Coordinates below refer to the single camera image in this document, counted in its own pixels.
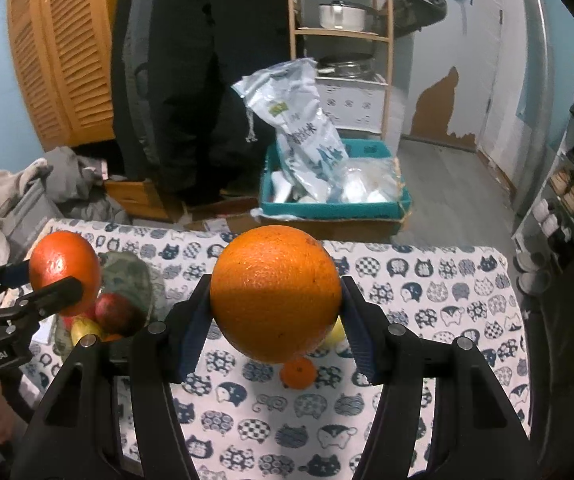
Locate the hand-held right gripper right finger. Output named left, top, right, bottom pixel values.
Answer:
left=339, top=276, right=540, bottom=480

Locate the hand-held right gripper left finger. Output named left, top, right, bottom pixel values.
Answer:
left=12, top=275, right=213, bottom=480

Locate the yellow lemon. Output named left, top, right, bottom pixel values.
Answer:
left=70, top=316, right=105, bottom=346
left=324, top=317, right=346, bottom=346

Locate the green glass bowl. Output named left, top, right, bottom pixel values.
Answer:
left=54, top=251, right=155, bottom=361

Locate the large orange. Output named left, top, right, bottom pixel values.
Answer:
left=210, top=226, right=343, bottom=365

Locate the grey fabric bag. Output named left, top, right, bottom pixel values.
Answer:
left=0, top=185, right=68, bottom=261

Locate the cat print blanket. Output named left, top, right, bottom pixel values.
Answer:
left=20, top=217, right=530, bottom=480

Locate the cardboard box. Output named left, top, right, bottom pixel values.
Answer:
left=182, top=200, right=413, bottom=243

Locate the grey jacket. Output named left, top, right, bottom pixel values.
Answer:
left=44, top=147, right=133, bottom=226

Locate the wooden drawer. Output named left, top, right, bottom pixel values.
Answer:
left=103, top=178, right=188, bottom=223

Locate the clear plastic bag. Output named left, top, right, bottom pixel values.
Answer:
left=339, top=157, right=403, bottom=203

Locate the teal plastic basket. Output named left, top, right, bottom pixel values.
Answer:
left=259, top=139, right=413, bottom=221

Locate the white printed plastic bag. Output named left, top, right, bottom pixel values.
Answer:
left=231, top=57, right=350, bottom=203

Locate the wooden louvered cabinet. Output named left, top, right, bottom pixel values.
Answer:
left=7, top=0, right=133, bottom=153

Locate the white patterned storage box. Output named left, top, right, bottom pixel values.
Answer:
left=316, top=76, right=390, bottom=136

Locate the black coat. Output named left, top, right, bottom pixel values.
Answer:
left=111, top=0, right=293, bottom=206

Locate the shoe rack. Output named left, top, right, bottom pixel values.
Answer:
left=512, top=60, right=574, bottom=311

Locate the wooden shelf rack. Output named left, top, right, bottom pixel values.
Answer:
left=288, top=0, right=398, bottom=148

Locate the steel steamer pot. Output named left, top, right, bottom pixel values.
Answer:
left=316, top=54, right=375, bottom=81

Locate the steel pot with lid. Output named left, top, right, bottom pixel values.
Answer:
left=318, top=1, right=383, bottom=31

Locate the dark wok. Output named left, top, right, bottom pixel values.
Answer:
left=399, top=0, right=448, bottom=36

